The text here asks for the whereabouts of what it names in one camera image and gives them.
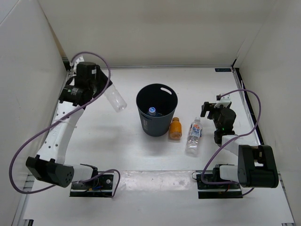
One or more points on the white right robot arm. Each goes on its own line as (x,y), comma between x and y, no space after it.
(256,166)

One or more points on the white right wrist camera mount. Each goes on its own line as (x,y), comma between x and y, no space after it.
(222,101)

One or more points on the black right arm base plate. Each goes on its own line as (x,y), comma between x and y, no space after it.
(226,191)

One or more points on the clear bottle orange blue label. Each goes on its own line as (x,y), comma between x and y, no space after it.
(194,136)

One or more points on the dark label sticker right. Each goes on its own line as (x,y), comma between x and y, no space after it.
(223,70)

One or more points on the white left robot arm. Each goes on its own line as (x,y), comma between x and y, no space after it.
(48,164)

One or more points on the orange juice bottle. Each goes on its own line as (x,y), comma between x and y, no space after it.
(175,129)

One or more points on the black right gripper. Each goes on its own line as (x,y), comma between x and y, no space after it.
(209,107)

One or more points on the blue label Pocari Sweat bottle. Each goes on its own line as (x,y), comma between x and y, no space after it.
(153,112)

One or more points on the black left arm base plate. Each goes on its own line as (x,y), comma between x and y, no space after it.
(99,188)

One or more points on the clear plastic bottle white cap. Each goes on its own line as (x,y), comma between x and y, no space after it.
(115,99)

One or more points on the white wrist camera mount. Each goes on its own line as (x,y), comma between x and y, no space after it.
(74,64)
(222,101)

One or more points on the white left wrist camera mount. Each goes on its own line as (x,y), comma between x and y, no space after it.
(74,64)

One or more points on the dark grey plastic bin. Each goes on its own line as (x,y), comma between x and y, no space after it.
(156,105)

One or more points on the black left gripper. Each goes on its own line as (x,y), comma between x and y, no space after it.
(103,80)

